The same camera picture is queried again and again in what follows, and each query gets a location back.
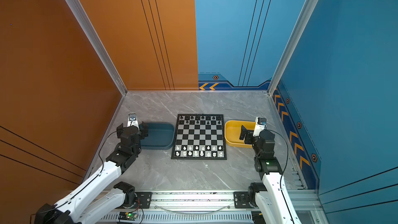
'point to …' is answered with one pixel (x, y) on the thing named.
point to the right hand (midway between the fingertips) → (249, 126)
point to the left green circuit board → (129, 215)
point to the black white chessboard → (199, 136)
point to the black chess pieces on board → (197, 122)
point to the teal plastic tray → (161, 136)
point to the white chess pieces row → (202, 151)
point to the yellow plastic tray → (232, 131)
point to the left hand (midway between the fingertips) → (133, 122)
